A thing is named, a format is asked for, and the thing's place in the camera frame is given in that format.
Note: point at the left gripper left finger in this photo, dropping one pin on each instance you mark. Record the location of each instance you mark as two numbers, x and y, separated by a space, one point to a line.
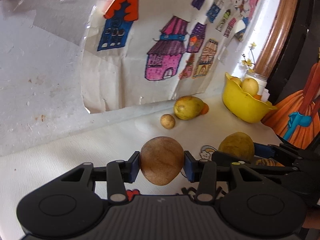
120 172

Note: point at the yellow green mango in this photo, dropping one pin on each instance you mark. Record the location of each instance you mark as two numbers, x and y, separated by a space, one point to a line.
239 145
188 107

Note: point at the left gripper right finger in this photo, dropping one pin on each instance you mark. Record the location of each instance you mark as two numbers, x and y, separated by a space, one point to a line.
203 173

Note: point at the brown wooden door frame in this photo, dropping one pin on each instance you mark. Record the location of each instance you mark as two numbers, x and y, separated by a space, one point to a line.
277 37

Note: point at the bear and girl drawing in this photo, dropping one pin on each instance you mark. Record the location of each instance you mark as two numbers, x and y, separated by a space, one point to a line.
246 2

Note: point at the small orange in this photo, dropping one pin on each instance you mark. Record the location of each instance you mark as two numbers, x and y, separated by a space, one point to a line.
205 109

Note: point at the white paper roll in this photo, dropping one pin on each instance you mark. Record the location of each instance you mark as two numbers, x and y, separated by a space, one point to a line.
265 95

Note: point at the small brown round fruit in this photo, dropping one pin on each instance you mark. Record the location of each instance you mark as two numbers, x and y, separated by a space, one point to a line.
167 121

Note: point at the yellow pear in bowl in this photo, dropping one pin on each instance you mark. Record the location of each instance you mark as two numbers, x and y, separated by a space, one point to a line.
250 86

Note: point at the houses drawing paper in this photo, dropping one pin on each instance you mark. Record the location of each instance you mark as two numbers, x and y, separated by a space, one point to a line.
137 52

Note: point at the orange fruit in bowl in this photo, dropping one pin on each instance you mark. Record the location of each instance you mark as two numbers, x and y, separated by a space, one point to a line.
258 97

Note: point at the striped pepino melon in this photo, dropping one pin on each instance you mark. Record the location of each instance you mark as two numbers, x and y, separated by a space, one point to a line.
268 162

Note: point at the white jar with flowers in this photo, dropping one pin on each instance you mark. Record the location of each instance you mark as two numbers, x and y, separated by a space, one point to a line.
249 64

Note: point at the white printed table cloth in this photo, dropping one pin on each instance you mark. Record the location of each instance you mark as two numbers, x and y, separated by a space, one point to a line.
25 171

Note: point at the yellow plastic bowl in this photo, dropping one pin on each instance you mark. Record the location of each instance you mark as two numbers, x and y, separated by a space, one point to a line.
242 104

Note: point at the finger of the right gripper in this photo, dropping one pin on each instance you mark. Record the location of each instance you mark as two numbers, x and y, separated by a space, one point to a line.
224 159
263 151

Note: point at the girl in orange dress painting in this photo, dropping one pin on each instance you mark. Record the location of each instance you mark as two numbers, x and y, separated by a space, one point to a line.
296 119

